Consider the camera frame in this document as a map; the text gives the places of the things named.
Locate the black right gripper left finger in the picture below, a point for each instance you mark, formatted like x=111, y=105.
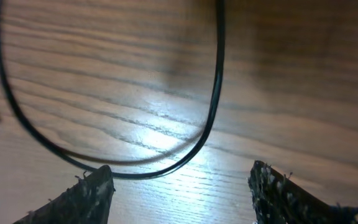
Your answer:
x=87, y=202

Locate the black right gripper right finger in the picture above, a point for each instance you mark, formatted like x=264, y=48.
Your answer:
x=276, y=199

